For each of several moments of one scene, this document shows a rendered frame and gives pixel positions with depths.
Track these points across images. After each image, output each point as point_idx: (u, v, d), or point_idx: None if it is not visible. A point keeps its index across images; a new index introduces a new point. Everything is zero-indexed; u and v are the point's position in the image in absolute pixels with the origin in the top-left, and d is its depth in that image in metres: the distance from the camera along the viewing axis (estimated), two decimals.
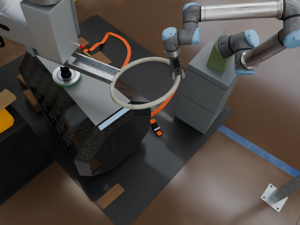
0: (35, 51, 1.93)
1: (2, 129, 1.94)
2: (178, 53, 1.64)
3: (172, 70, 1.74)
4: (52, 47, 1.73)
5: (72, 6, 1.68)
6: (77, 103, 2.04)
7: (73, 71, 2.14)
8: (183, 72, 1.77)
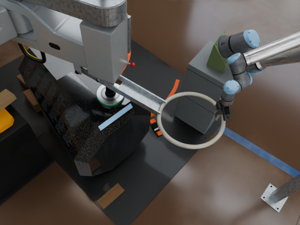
0: (83, 70, 1.88)
1: (2, 129, 1.94)
2: (231, 103, 1.80)
3: (219, 114, 1.90)
4: (106, 68, 1.67)
5: (128, 26, 1.61)
6: (77, 103, 2.04)
7: None
8: None
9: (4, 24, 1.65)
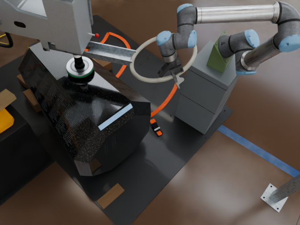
0: (49, 45, 1.97)
1: (2, 129, 1.94)
2: (165, 60, 1.58)
3: (168, 69, 1.71)
4: (72, 39, 1.79)
5: None
6: (77, 103, 2.04)
7: (86, 68, 2.17)
8: (174, 80, 1.67)
9: None
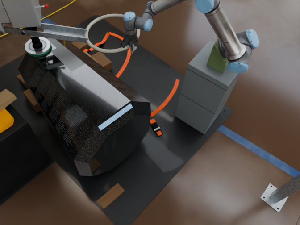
0: (5, 28, 2.05)
1: (2, 129, 1.94)
2: (128, 34, 2.12)
3: None
4: (28, 11, 1.91)
5: None
6: (77, 103, 2.04)
7: (31, 43, 2.32)
8: (131, 49, 2.25)
9: None
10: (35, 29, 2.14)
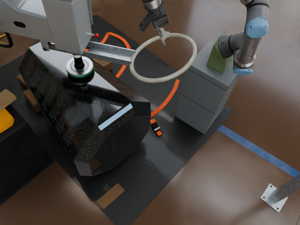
0: (49, 45, 1.97)
1: (2, 129, 1.94)
2: (147, 7, 1.32)
3: (152, 23, 1.45)
4: (71, 38, 1.79)
5: None
6: (77, 103, 2.04)
7: (72, 65, 2.17)
8: (158, 35, 1.42)
9: None
10: None
